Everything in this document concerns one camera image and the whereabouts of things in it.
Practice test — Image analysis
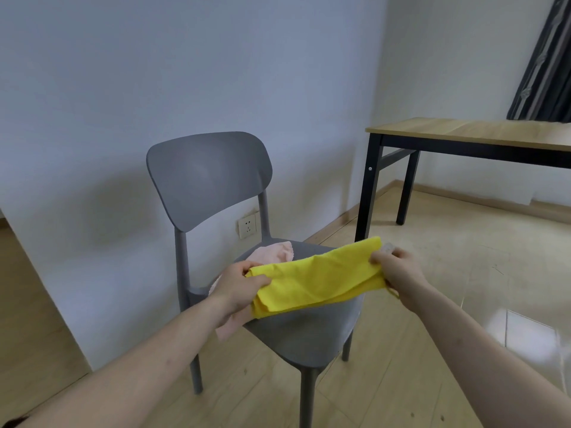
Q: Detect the dark striped curtain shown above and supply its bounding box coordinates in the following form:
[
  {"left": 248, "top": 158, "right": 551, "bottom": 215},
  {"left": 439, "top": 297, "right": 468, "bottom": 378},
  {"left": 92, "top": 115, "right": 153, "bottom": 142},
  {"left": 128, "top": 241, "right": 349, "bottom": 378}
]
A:
[{"left": 507, "top": 0, "right": 571, "bottom": 122}]

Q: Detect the person's left hand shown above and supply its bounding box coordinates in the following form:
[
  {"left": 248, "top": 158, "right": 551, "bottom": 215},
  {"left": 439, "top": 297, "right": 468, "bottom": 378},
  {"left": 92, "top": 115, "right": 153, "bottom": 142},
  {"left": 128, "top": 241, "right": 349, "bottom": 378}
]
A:
[{"left": 211, "top": 260, "right": 273, "bottom": 327}]

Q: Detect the person's right hand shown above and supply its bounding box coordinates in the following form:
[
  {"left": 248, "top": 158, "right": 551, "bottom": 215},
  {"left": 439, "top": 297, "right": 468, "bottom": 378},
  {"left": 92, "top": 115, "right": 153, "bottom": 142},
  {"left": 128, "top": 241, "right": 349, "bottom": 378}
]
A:
[{"left": 368, "top": 248, "right": 433, "bottom": 310}]

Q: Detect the wooden table with black legs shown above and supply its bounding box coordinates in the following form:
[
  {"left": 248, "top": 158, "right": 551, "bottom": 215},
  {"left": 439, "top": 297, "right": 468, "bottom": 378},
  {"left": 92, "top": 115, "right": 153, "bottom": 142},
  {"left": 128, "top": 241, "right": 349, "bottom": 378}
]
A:
[{"left": 354, "top": 117, "right": 571, "bottom": 244}]

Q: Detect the pink cloth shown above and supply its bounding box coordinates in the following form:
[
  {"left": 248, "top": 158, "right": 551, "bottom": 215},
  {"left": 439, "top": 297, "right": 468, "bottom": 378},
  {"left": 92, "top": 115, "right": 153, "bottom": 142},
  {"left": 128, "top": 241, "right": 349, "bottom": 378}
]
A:
[{"left": 209, "top": 240, "right": 294, "bottom": 342}]

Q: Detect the white wall socket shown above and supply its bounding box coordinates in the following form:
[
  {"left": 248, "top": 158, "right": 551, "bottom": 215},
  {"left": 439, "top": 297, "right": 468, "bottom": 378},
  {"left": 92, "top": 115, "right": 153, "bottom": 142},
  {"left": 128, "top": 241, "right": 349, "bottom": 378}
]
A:
[{"left": 237, "top": 213, "right": 258, "bottom": 240}]

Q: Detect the person's left forearm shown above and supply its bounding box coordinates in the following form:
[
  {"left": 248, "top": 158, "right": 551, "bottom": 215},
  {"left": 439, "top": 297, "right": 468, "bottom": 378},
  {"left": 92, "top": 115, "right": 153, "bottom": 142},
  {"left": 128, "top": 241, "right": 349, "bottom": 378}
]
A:
[{"left": 9, "top": 294, "right": 233, "bottom": 428}]

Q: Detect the person's right forearm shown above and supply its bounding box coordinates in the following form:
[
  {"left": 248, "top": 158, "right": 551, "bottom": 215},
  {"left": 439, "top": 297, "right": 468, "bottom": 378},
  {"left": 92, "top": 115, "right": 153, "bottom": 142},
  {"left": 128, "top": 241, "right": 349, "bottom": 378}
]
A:
[{"left": 399, "top": 286, "right": 571, "bottom": 428}]

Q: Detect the grey plastic chair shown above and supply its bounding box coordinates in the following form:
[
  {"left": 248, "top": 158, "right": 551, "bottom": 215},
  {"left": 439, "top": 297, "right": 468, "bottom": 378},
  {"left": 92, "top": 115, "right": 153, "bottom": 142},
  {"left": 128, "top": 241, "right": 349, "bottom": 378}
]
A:
[{"left": 146, "top": 131, "right": 361, "bottom": 428}]

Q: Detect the yellow cloth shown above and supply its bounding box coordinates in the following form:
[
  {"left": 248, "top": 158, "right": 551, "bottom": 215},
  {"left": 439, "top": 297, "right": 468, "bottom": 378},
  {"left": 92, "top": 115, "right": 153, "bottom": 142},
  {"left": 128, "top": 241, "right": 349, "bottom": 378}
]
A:
[{"left": 246, "top": 236, "right": 400, "bottom": 320}]

